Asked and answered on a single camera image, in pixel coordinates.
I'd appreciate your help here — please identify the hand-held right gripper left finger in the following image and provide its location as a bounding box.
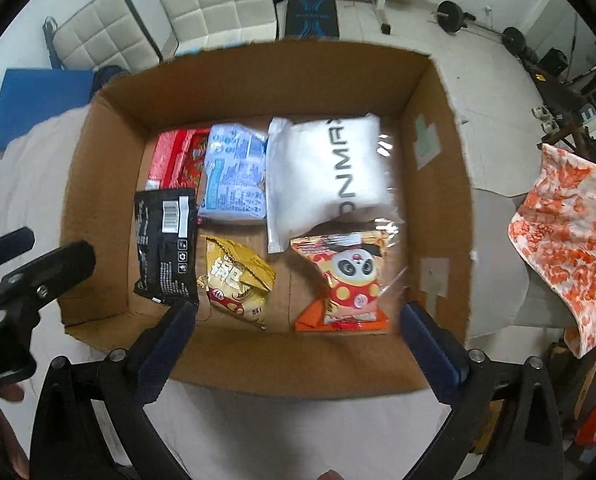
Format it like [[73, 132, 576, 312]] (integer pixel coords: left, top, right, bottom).
[[29, 300, 199, 480]]

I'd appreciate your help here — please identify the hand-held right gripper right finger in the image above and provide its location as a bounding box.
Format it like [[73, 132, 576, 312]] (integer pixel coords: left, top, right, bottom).
[[399, 301, 564, 480]]

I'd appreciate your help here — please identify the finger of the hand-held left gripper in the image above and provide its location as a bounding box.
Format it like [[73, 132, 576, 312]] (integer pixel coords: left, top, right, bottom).
[[0, 227, 35, 273], [0, 241, 96, 333]]

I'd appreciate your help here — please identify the gold panda snack packet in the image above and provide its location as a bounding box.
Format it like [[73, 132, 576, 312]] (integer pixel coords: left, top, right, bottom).
[[199, 235, 277, 330]]

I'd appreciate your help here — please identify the black snack packet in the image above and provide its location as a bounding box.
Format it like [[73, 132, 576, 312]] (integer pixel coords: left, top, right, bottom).
[[133, 187, 200, 306]]

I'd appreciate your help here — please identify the orange panda snack packet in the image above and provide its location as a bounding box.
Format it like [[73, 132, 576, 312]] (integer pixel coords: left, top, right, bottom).
[[289, 220, 409, 333]]

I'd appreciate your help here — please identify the cardboard box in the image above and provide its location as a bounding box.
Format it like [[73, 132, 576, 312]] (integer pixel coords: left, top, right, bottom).
[[59, 41, 479, 401]]

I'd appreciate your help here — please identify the red snack packet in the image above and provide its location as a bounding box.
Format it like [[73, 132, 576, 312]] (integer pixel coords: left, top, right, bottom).
[[147, 129, 211, 193]]

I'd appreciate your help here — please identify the blue tissue packet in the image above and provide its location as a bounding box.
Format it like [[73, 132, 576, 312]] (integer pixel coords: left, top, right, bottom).
[[198, 122, 270, 223]]

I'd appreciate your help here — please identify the white plastic packet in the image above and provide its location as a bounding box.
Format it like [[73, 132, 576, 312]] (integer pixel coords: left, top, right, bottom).
[[266, 114, 396, 254]]

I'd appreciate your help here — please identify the person's left hand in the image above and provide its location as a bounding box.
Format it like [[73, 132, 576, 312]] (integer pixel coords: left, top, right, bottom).
[[0, 382, 31, 480]]

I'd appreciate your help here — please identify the blue foam pad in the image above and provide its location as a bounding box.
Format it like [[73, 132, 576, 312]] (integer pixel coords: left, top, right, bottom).
[[0, 67, 96, 158]]

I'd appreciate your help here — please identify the orange floral cloth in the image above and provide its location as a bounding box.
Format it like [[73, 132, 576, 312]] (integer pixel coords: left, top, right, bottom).
[[508, 144, 596, 358]]

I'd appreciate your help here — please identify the dark blue cloth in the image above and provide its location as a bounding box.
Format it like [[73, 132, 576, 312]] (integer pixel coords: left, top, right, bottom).
[[93, 64, 129, 92]]

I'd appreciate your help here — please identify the white quilted chair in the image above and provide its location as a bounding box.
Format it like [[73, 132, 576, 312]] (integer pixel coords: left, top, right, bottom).
[[149, 0, 279, 56], [43, 0, 164, 73]]

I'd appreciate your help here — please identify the short barbell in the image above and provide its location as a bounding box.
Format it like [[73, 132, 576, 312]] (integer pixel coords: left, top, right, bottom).
[[435, 0, 529, 56]]

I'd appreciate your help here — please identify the black and blue weight bench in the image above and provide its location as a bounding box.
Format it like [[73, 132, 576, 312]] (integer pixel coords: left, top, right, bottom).
[[284, 0, 340, 42]]

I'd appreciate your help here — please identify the black strap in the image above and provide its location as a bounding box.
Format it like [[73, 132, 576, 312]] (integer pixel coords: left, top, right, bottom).
[[43, 17, 62, 69]]

